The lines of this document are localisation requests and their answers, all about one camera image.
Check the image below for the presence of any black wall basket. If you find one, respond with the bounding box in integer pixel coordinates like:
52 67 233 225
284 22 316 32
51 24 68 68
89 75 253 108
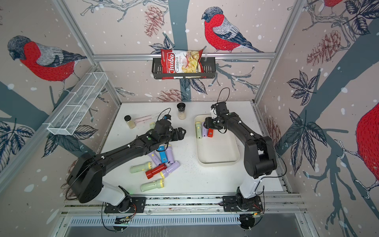
152 57 216 80

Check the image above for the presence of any red flashlight lower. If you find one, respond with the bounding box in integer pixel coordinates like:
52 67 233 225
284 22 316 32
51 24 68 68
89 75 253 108
145 164 167 179

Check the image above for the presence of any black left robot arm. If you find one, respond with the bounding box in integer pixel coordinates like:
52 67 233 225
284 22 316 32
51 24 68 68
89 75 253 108
67 119 187 203

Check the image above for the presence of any glass grinder with black cap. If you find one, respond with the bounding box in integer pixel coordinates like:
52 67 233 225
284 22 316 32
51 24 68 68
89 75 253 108
177 102 187 120

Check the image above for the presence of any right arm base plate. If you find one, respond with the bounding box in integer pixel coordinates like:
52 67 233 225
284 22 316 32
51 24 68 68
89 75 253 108
222 195 264 212

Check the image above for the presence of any green flashlight front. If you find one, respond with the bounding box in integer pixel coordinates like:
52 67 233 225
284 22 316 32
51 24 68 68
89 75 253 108
140 179 164 192

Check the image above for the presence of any white wire mesh basket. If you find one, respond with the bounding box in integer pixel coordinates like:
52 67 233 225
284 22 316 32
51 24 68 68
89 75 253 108
47 72 108 135

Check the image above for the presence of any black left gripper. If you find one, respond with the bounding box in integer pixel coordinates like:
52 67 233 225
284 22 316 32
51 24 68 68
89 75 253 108
159 127 187 146

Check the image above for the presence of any red flashlight white cap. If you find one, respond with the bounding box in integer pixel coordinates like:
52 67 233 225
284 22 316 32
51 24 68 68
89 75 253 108
207 128 214 138

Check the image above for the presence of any cream plastic storage tray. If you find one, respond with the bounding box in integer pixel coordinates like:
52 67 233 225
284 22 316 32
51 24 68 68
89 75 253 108
194 115 240 167

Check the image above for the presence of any small jar with black lid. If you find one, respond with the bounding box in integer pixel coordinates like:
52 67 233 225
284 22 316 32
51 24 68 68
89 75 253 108
124 115 136 129

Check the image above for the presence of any purple flashlight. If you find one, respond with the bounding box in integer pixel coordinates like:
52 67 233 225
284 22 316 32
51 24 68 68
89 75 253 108
160 161 180 179
165 145 175 165
148 151 161 166
201 120 208 137

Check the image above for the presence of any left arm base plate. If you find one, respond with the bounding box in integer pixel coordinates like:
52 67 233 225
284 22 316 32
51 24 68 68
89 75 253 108
104 197 147 214

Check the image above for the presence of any red cassava chips bag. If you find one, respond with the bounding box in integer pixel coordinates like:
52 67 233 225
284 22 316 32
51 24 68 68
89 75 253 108
161 49 204 74

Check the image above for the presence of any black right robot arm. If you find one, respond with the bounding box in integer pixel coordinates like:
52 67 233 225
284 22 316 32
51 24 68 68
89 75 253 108
204 101 277 200

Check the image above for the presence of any blue flashlight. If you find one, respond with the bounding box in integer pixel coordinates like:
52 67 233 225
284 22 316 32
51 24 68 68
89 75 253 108
157 145 168 164

